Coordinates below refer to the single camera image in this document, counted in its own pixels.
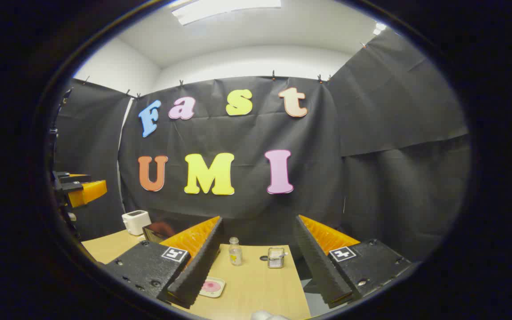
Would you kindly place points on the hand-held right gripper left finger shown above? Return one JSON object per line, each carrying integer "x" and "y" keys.
{"x": 202, "y": 262}

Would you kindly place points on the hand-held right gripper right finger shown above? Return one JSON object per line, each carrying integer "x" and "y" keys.
{"x": 316, "y": 262}

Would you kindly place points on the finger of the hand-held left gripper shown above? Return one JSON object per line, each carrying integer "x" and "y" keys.
{"x": 88, "y": 193}
{"x": 76, "y": 178}

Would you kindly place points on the pink round food slice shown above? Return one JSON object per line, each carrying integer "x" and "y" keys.
{"x": 212, "y": 286}

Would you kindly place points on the white square plate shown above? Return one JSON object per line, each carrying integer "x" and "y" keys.
{"x": 218, "y": 291}

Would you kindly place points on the black electric oven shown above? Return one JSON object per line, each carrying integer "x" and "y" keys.
{"x": 156, "y": 232}

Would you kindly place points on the clear glass bottle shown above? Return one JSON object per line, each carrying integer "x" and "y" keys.
{"x": 235, "y": 254}

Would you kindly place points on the clear ribbed jar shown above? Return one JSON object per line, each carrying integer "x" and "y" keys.
{"x": 276, "y": 258}

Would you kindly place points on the white toaster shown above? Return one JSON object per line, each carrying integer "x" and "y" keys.
{"x": 135, "y": 221}

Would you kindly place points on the black backdrop cloth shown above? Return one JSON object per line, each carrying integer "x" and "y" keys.
{"x": 371, "y": 133}

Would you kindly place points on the small ceiling light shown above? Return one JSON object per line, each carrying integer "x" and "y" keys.
{"x": 379, "y": 29}

